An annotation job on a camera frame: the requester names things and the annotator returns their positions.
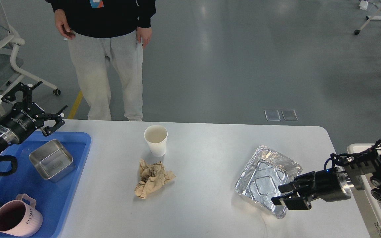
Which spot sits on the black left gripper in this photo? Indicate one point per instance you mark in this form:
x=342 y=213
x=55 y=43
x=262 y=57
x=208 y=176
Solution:
x=18 y=122

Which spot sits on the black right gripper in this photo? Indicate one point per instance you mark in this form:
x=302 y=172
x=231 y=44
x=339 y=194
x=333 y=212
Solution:
x=326 y=185

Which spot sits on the aluminium foil tray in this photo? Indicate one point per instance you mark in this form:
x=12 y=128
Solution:
x=262 y=175

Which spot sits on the stainless steel rectangular container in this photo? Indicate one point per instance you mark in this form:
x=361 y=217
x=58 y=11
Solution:
x=52 y=161

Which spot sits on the pink ceramic mug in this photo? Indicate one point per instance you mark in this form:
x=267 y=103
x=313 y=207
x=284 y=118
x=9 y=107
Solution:
x=19 y=217

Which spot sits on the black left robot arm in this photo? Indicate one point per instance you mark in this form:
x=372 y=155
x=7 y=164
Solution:
x=21 y=97

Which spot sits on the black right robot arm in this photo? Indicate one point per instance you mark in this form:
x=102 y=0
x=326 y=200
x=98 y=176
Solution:
x=355 y=165

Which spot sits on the white plastic bin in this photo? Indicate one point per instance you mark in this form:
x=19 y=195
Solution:
x=369 y=207

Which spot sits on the clear plastic lid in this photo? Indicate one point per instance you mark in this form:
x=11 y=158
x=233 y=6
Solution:
x=272 y=115
x=289 y=114

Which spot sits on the blue plastic tray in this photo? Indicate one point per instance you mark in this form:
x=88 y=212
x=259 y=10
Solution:
x=53 y=199

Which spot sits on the person in grey trousers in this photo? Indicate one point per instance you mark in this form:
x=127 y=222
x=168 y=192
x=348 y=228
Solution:
x=102 y=33

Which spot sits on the white paper cup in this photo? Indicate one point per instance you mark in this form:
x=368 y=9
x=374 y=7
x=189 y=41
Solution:
x=156 y=138

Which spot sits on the crumpled brown paper napkin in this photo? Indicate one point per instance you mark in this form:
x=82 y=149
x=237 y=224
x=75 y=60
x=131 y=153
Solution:
x=152 y=178

